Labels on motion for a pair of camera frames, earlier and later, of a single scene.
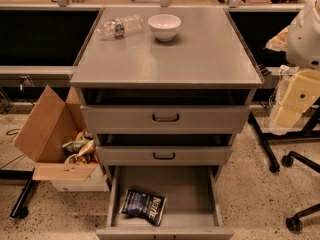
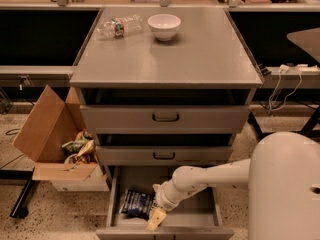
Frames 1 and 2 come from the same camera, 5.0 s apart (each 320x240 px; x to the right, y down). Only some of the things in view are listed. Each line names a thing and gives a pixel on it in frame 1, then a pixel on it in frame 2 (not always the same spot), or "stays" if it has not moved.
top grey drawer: (165, 119) stays
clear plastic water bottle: (120, 27) stays
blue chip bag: (143, 204) stays
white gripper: (305, 40) -> (162, 196)
